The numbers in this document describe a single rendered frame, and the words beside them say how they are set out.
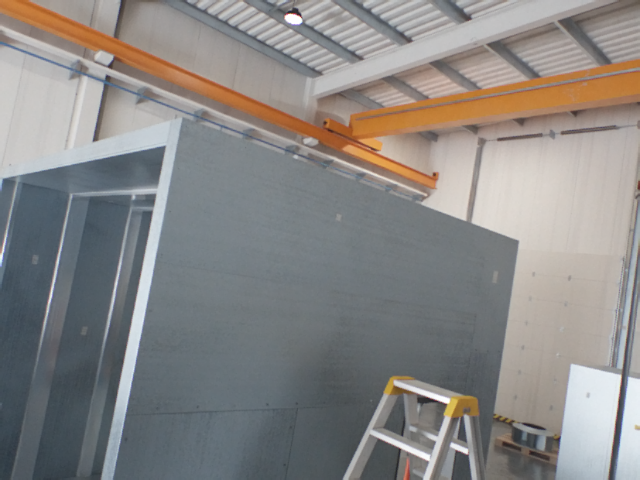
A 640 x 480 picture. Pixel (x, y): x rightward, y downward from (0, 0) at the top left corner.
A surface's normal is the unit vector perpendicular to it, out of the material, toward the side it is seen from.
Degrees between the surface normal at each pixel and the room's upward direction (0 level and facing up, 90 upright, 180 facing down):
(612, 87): 90
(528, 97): 90
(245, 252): 90
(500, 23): 90
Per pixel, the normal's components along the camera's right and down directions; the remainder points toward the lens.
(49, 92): 0.65, 0.07
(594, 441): -0.74, -0.17
